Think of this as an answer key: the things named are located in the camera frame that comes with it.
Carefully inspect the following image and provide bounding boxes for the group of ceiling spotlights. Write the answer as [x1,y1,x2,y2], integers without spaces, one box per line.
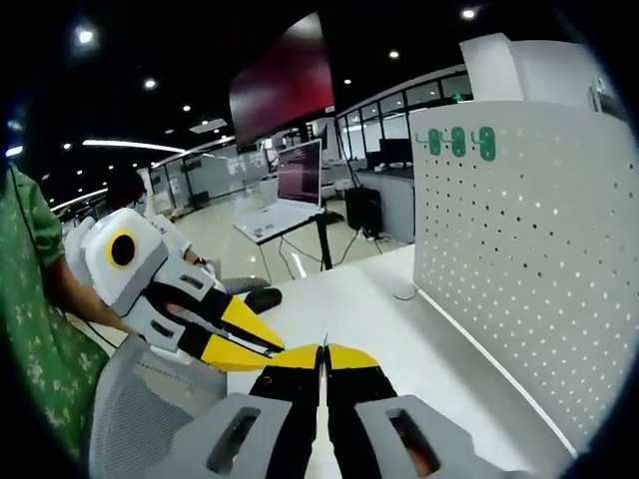
[62,7,478,179]

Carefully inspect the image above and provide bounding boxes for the ceiling air vent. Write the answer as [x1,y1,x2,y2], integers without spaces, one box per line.
[188,118,230,136]

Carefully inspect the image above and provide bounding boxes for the grey mesh office chair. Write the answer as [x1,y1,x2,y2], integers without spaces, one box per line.
[88,332,230,479]

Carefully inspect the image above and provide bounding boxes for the white laptop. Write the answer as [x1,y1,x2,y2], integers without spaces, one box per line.
[232,138,346,245]

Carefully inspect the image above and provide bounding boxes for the floor cable bundle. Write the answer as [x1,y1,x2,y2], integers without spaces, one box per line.
[343,227,398,256]

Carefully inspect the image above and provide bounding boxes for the black computer monitor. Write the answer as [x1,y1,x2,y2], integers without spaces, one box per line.
[377,138,415,167]

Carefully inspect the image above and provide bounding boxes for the large red display screen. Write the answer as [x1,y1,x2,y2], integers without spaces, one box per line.
[228,12,336,150]

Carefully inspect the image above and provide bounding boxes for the black laptop tripod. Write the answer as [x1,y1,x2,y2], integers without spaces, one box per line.
[259,213,336,283]

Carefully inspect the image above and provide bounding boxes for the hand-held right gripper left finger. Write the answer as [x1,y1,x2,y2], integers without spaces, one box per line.
[169,343,324,479]

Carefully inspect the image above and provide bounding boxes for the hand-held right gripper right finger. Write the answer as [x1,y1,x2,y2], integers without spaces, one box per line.
[324,343,501,479]

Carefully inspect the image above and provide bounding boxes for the glass office partition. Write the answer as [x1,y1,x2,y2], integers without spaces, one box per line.
[147,62,474,214]

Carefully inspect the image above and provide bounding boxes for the grey desk with black top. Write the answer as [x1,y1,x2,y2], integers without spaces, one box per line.
[357,167,416,244]

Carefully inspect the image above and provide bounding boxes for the straight ceiling strip light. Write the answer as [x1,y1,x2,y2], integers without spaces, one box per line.
[81,138,187,155]

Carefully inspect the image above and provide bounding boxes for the black computer tower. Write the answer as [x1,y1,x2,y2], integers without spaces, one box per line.
[343,186,385,237]

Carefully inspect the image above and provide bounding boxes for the white perforated mounting plate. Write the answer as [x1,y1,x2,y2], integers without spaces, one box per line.
[391,99,639,459]

